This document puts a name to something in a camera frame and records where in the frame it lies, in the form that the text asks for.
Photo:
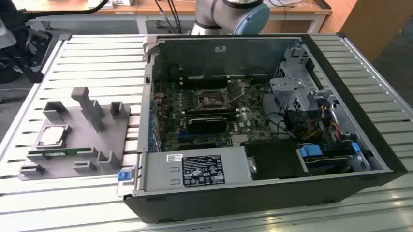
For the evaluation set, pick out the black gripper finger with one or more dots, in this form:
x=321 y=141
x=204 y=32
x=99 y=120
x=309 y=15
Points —
x=33 y=73

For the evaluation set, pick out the silver square CPU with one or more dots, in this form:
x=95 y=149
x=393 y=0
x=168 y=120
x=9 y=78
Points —
x=51 y=135

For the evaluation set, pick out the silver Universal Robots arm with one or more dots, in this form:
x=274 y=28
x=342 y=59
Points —
x=210 y=14

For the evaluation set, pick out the black RAM slot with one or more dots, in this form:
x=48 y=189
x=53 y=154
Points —
x=210 y=116
x=206 y=111

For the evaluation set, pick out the CPU socket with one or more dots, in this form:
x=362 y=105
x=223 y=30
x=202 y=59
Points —
x=212 y=99

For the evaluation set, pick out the grey parts rack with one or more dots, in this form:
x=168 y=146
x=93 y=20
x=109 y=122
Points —
x=80 y=135

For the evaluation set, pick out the green RAM stick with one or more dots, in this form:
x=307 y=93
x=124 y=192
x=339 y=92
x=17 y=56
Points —
x=55 y=151

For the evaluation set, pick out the white box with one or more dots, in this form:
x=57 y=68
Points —
x=120 y=2

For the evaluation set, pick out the green motherboard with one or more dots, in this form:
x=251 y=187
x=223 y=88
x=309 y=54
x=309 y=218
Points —
x=171 y=104

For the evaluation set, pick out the wooden desk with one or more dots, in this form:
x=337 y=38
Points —
x=180 y=9

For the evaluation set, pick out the blue case latch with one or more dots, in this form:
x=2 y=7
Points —
x=124 y=176

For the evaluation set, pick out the grey power supply unit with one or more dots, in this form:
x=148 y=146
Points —
x=158 y=169

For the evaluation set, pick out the thin metal locking lever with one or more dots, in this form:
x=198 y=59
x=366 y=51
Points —
x=236 y=97

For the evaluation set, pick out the silver chipset heatsink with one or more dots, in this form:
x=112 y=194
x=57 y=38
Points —
x=239 y=140

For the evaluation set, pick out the metal drive cage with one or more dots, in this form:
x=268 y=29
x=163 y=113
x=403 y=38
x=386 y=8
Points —
x=290 y=94

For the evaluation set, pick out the black open PC case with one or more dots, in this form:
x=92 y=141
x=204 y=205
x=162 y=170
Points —
x=226 y=205

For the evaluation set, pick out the white papers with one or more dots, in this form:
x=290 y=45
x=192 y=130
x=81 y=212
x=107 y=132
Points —
x=290 y=2

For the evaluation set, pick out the black plastic shroud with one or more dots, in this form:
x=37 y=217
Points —
x=274 y=159

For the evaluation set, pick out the blue disk carrier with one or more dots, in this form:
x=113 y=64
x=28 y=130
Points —
x=310 y=151

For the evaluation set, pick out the small blue clip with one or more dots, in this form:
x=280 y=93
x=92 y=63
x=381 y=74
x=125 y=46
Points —
x=355 y=148

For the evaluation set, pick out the wooden cabinet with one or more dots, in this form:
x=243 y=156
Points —
x=377 y=24

